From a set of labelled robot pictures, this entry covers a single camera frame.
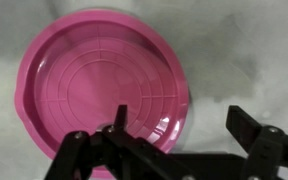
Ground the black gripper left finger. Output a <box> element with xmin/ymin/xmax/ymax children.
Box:
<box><xmin>43</xmin><ymin>104</ymin><xmax>198</xmax><ymax>180</ymax></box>

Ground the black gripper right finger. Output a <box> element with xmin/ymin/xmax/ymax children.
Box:
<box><xmin>225</xmin><ymin>105</ymin><xmax>288</xmax><ymax>180</ymax></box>

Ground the pink plastic plate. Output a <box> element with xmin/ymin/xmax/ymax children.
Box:
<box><xmin>13</xmin><ymin>9</ymin><xmax>191</xmax><ymax>180</ymax></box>

